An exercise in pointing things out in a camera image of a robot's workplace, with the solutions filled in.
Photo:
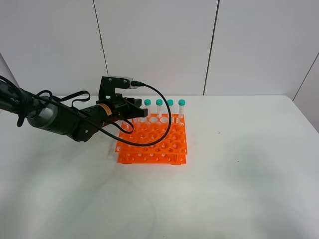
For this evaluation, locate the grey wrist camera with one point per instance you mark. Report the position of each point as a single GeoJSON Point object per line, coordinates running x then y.
{"type": "Point", "coordinates": [121, 82]}

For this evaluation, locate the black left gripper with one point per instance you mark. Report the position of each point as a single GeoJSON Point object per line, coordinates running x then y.
{"type": "Point", "coordinates": [115, 106]}

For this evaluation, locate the front-left racked test tube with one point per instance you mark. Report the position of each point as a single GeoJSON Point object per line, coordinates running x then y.
{"type": "Point", "coordinates": [127, 125]}

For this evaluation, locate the back row tube three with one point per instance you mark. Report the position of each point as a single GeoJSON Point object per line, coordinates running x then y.
{"type": "Point", "coordinates": [148, 103]}

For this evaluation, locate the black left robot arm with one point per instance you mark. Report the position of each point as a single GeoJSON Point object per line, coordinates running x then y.
{"type": "Point", "coordinates": [48, 112]}

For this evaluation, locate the orange test tube rack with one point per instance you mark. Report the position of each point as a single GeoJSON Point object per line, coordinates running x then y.
{"type": "Point", "coordinates": [171, 150]}

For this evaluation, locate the back row tube five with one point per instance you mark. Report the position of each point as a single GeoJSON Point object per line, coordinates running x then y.
{"type": "Point", "coordinates": [170, 103]}

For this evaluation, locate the back row tube four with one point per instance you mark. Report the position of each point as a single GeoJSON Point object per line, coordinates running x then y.
{"type": "Point", "coordinates": [159, 104]}

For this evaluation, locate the back row tube six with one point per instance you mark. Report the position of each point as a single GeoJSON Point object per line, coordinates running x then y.
{"type": "Point", "coordinates": [181, 104]}

